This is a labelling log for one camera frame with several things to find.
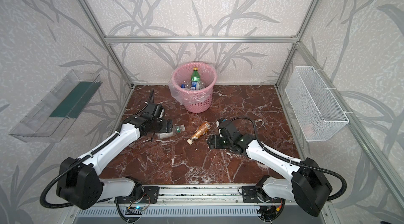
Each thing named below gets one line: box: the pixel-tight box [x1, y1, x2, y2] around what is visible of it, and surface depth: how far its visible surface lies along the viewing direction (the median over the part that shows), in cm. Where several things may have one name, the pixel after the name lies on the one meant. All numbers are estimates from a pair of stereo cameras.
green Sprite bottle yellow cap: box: [190, 67, 201, 91], surface depth 101 cm
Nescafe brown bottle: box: [186, 120, 211, 146], surface depth 93 cm
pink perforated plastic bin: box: [170, 61, 218, 114], surface depth 98 cm
